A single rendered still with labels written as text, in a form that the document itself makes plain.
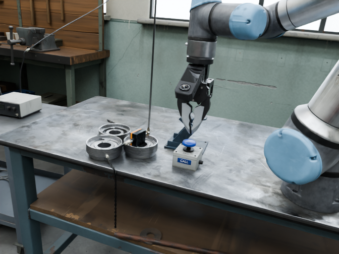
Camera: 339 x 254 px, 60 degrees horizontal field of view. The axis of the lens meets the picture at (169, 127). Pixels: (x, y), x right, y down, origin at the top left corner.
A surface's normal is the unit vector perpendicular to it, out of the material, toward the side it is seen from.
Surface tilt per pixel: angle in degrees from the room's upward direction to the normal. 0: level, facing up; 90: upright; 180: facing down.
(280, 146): 97
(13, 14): 90
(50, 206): 0
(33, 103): 90
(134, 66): 90
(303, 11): 110
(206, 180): 0
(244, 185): 0
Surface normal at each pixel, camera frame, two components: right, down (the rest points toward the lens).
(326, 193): -0.06, 0.06
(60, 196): 0.07, -0.93
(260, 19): 0.66, 0.31
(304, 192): -0.63, -0.07
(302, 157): -0.78, 0.29
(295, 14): -0.62, 0.55
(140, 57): -0.34, 0.32
